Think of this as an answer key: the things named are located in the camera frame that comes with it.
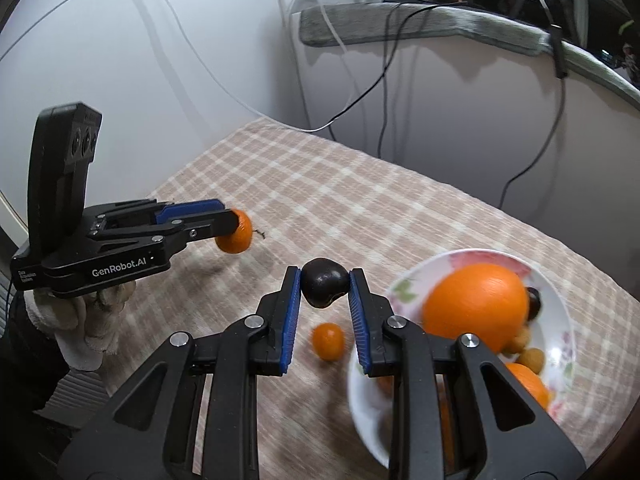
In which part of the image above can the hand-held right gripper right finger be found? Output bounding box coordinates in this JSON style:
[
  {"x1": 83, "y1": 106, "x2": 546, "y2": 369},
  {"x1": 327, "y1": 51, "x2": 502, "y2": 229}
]
[{"x1": 348, "y1": 267, "x2": 586, "y2": 480}]

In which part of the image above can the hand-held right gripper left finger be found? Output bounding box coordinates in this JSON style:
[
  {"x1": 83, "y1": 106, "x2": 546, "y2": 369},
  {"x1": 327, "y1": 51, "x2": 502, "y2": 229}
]
[{"x1": 60, "y1": 266, "x2": 303, "y2": 480}]

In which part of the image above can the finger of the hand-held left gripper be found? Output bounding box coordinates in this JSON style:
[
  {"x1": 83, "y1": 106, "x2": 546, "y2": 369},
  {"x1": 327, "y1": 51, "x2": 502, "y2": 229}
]
[
  {"x1": 92, "y1": 199, "x2": 226, "y2": 231},
  {"x1": 92, "y1": 209, "x2": 240, "y2": 256}
]

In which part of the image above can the green olive fruit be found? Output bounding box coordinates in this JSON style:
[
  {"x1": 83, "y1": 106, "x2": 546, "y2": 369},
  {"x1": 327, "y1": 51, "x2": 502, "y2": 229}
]
[
  {"x1": 502, "y1": 327, "x2": 530, "y2": 353},
  {"x1": 515, "y1": 349, "x2": 546, "y2": 375}
]

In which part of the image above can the rough-skinned large orange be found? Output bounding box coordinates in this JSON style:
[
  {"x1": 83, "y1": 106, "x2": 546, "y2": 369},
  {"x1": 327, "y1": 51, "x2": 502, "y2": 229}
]
[{"x1": 435, "y1": 362, "x2": 552, "y2": 463}]

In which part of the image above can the white floral plate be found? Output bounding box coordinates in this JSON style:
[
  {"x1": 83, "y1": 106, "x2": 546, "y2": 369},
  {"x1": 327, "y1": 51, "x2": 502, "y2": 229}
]
[{"x1": 347, "y1": 249, "x2": 577, "y2": 468}]

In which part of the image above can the person's left forearm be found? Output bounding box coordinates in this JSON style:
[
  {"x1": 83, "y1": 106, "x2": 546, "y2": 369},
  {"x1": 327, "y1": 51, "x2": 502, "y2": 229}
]
[{"x1": 0, "y1": 287, "x2": 71, "y2": 413}]

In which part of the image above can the person's left hand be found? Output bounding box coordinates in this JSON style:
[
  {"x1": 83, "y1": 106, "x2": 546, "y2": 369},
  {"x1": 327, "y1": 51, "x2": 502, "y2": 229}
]
[{"x1": 24, "y1": 277, "x2": 138, "y2": 372}]

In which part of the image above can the beige checked tablecloth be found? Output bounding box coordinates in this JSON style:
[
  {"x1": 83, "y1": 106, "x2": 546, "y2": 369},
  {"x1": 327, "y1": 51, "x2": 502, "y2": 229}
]
[{"x1": 47, "y1": 115, "x2": 626, "y2": 480}]

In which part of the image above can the smooth large orange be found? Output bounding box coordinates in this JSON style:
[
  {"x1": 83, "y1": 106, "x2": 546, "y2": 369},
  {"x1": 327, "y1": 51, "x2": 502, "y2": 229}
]
[{"x1": 421, "y1": 263, "x2": 531, "y2": 356}]

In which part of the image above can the grey stone windowsill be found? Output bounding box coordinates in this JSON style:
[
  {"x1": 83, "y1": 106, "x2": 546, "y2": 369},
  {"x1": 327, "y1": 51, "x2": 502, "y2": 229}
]
[{"x1": 298, "y1": 0, "x2": 640, "y2": 106}]

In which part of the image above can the white cable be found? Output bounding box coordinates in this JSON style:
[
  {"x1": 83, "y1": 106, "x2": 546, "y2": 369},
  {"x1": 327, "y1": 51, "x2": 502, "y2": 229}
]
[{"x1": 147, "y1": 0, "x2": 361, "y2": 133}]

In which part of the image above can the black cable with clip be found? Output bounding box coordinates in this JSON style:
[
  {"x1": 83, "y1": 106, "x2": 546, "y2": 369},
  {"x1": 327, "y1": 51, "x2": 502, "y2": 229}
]
[{"x1": 499, "y1": 77, "x2": 566, "y2": 208}]

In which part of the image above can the black cable clip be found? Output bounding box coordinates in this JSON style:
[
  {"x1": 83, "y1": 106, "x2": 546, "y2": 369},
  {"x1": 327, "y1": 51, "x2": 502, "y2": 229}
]
[{"x1": 547, "y1": 22, "x2": 568, "y2": 80}]

